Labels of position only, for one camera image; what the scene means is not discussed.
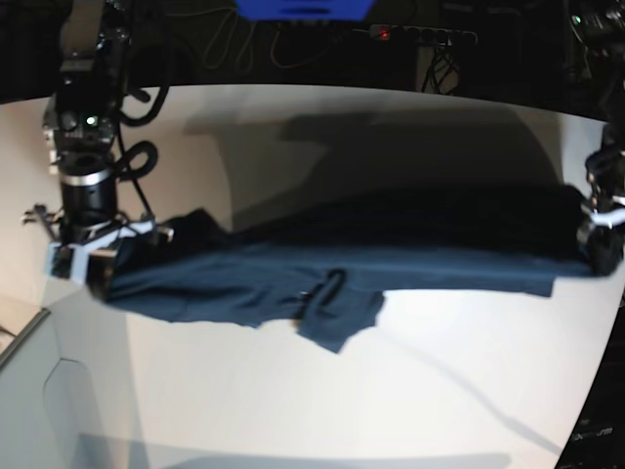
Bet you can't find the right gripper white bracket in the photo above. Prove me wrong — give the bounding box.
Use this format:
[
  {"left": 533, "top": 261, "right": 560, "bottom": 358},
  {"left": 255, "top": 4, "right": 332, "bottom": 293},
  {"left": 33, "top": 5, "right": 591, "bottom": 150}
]
[{"left": 21, "top": 204, "right": 174, "bottom": 286}]

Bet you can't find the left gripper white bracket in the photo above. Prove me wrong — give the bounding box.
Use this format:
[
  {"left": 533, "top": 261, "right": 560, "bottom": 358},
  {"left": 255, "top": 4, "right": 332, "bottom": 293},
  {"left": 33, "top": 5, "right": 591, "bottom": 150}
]
[{"left": 575, "top": 190, "right": 625, "bottom": 275}]

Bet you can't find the dark blue t-shirt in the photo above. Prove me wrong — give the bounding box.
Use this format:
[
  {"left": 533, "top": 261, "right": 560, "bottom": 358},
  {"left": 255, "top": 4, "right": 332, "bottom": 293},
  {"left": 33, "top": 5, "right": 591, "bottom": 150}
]
[{"left": 95, "top": 183, "right": 616, "bottom": 355}]

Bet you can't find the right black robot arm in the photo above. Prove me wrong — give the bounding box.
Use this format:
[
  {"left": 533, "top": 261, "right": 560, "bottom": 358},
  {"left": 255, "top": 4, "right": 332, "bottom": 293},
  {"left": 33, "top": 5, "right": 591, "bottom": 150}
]
[{"left": 22, "top": 1, "right": 174, "bottom": 285}]

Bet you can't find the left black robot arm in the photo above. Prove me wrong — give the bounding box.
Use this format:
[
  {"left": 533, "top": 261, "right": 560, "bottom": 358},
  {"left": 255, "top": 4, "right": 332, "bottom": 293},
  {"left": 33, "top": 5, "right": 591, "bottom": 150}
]
[{"left": 569, "top": 1, "right": 624, "bottom": 276}]

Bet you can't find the black power strip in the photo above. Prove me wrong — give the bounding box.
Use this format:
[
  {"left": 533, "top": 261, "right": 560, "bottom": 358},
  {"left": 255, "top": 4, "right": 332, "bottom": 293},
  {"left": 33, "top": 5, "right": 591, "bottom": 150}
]
[{"left": 366, "top": 24, "right": 479, "bottom": 47}]

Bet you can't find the blue plastic box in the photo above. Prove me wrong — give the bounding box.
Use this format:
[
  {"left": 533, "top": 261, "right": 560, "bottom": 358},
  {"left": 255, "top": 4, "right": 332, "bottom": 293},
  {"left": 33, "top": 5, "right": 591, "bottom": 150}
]
[{"left": 235, "top": 0, "right": 374, "bottom": 21}]

